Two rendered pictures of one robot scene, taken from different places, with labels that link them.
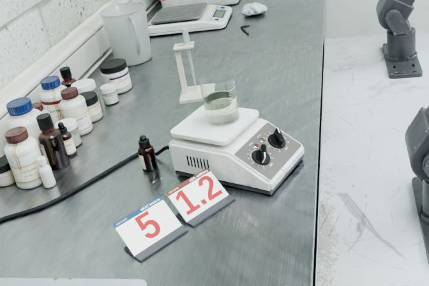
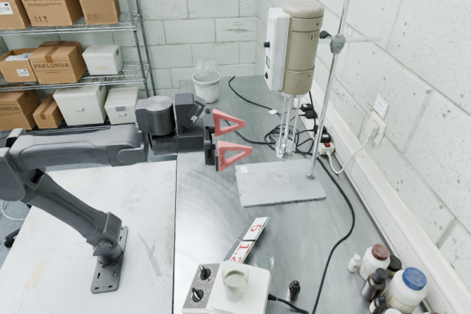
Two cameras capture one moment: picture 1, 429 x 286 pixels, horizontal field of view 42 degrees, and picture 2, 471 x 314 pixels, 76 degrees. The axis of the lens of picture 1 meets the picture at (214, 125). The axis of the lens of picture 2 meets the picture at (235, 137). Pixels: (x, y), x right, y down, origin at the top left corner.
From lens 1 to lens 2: 124 cm
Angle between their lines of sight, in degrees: 112
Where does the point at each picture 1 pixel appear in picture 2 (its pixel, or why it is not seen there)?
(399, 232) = (135, 247)
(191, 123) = (258, 283)
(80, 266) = (278, 212)
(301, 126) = not seen: outside the picture
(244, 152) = (214, 270)
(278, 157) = (195, 283)
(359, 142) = not seen: outside the picture
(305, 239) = (179, 238)
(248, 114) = (217, 298)
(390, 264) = (144, 228)
